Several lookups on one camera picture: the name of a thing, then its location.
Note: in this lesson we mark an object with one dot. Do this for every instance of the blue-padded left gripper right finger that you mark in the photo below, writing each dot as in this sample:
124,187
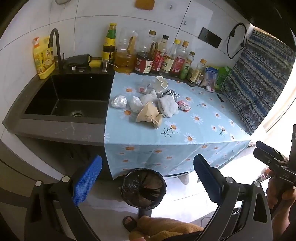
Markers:
210,177

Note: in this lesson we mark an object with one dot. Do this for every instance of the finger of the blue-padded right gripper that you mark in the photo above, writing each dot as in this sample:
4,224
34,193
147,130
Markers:
270,159
269,150

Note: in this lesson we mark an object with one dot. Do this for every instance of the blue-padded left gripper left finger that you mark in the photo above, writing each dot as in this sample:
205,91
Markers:
84,179

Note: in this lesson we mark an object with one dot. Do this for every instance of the red white snack wrapper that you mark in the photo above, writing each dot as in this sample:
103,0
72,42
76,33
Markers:
184,106

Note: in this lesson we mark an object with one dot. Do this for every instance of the white tissue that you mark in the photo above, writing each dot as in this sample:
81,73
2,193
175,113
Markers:
152,97
135,104

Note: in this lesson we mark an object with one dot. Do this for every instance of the white paper cup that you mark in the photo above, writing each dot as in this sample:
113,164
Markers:
160,84

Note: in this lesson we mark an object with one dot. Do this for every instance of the clear plastic bag red label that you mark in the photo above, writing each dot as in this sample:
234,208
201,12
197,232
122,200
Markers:
145,86

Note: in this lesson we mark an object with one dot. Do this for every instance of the plastic wrap ball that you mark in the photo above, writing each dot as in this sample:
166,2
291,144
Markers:
119,101

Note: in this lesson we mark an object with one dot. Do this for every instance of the silver foil wrapper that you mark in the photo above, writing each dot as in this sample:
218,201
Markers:
171,93

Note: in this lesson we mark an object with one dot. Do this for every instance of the black trash bin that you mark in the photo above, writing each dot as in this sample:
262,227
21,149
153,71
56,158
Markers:
143,189

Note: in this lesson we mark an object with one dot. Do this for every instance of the black kitchen sink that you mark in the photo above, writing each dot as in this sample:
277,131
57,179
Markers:
79,98

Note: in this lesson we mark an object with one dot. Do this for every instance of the person's right hand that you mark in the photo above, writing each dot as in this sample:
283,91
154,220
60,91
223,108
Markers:
280,195

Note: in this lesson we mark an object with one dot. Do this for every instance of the black sandal foot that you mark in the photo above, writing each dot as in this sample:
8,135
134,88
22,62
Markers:
129,223

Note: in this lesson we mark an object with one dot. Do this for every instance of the blue patterned cloth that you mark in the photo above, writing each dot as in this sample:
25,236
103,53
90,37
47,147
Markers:
258,78

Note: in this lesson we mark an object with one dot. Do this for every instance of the person's leg orange trousers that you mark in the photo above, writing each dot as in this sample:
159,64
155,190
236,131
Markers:
150,228

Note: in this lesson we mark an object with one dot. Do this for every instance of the daisy print blue tablecloth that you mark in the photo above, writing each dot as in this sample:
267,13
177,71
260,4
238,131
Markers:
211,128

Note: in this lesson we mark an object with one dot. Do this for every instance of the green package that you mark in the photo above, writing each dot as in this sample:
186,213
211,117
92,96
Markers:
223,72

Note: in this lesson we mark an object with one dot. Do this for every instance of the small sesame oil bottle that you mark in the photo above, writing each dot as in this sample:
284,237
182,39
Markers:
197,72

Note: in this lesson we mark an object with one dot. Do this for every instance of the green label pepper oil bottle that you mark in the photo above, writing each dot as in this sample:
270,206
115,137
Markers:
186,66

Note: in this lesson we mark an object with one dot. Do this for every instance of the red label vinegar bottle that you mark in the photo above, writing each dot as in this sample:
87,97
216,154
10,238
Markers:
181,57

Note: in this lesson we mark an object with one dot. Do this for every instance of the yellow sponge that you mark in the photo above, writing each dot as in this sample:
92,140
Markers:
95,63

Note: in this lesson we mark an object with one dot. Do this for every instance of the clear vinegar bottle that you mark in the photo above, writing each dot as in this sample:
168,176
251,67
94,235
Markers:
169,58

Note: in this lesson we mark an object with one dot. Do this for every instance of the black sponge holder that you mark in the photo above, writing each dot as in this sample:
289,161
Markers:
78,62

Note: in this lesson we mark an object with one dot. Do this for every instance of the built-in soap dispenser pump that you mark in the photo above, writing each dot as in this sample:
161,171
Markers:
106,64

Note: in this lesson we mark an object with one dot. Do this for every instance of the black faucet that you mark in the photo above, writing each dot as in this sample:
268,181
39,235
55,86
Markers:
55,33

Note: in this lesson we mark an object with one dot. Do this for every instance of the red label soy bottle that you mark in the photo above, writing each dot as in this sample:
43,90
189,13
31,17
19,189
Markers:
159,57

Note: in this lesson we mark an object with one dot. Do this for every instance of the dark soy sauce jug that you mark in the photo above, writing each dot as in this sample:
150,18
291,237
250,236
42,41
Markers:
145,58

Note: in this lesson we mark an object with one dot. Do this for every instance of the yellow dish soap bottle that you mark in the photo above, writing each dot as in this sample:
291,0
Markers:
43,57

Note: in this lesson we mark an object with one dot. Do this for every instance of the large cooking oil jug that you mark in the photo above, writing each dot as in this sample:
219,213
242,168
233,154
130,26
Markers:
125,51

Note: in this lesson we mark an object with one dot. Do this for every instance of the green cap oil bottle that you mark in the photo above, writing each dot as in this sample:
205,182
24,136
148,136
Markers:
109,44

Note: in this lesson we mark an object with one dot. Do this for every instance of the orange hanging item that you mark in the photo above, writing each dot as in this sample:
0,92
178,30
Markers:
144,4

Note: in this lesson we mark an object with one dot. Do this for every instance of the black wall socket panel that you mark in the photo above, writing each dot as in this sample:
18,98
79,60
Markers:
210,38

